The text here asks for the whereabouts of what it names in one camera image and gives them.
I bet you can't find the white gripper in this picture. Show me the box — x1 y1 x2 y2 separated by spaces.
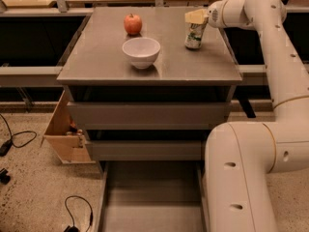
184 0 226 28

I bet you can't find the silver green soda can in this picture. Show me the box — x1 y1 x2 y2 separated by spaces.
184 23 207 49

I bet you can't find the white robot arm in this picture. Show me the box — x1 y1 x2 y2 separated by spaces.
205 0 309 232

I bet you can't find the grey drawer cabinet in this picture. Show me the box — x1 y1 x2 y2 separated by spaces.
56 6 243 171

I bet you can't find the grey top drawer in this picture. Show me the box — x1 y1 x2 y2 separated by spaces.
66 85 235 130

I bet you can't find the grey drawer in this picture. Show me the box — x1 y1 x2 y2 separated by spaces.
66 85 235 130
86 130 211 160

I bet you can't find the grey middle drawer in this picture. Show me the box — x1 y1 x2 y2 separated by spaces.
86 130 211 160

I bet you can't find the open bottom drawer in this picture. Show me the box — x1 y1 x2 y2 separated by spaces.
96 161 206 232

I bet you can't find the white ceramic bowl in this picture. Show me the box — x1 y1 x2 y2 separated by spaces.
122 37 160 69

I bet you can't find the red apple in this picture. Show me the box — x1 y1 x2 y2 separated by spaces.
124 14 142 35

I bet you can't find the cardboard box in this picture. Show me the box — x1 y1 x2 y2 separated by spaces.
43 93 93 163

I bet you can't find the black object floor left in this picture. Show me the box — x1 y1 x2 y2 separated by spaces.
0 168 11 185

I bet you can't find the black cable left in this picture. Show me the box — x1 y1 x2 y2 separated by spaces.
0 113 38 157

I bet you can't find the black looped cable bottom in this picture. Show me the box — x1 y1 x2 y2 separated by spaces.
63 195 95 232

